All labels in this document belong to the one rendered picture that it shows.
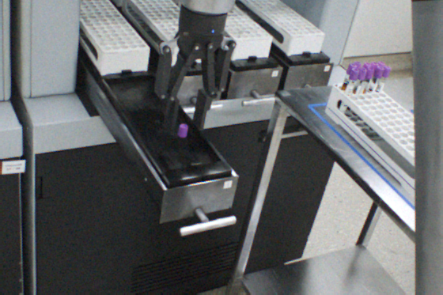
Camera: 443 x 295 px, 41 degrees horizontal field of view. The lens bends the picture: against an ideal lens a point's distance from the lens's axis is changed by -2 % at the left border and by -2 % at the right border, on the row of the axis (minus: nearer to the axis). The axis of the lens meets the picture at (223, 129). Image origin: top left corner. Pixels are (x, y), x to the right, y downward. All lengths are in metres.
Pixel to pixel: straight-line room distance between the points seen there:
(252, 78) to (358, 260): 0.65
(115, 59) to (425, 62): 0.90
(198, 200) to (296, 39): 0.56
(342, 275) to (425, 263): 1.27
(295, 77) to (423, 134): 1.06
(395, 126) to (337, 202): 1.28
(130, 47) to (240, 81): 0.26
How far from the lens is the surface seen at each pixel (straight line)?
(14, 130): 1.19
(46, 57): 1.23
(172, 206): 0.97
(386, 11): 3.40
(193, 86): 1.28
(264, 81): 1.38
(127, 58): 1.21
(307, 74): 1.44
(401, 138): 1.09
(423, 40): 0.36
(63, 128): 1.22
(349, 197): 2.43
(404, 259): 2.25
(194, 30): 0.94
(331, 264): 1.69
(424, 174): 0.38
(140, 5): 1.43
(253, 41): 1.35
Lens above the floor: 1.40
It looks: 32 degrees down
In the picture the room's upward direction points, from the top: 12 degrees clockwise
